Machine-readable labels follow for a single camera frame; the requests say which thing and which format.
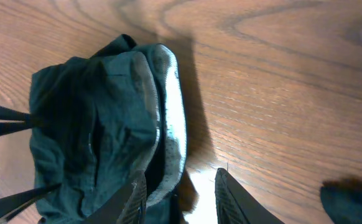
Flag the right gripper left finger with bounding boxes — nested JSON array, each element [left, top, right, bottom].
[[81, 170, 147, 224]]

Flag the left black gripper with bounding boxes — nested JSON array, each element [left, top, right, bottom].
[[0, 106, 61, 224]]

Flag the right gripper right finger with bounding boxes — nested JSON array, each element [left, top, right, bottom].
[[215, 168, 284, 224]]

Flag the dark teal black shorts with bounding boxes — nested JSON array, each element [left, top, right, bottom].
[[29, 34, 187, 223]]

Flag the black garment under pile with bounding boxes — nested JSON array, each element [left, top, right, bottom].
[[320, 178, 362, 224]]

